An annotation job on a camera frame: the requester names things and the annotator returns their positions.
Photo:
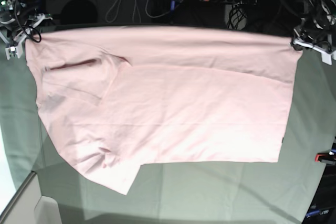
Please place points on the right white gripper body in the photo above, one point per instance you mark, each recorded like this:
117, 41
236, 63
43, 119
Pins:
14, 40

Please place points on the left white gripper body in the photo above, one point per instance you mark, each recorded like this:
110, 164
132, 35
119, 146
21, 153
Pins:
319, 40

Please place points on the pink t-shirt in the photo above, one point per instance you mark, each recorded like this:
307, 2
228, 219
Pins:
115, 98

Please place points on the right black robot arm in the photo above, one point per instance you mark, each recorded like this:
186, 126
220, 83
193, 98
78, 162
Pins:
19, 21

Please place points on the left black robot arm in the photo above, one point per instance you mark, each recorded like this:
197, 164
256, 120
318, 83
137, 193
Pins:
318, 14

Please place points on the right red black clamp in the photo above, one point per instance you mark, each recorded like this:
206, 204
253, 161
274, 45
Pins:
327, 158

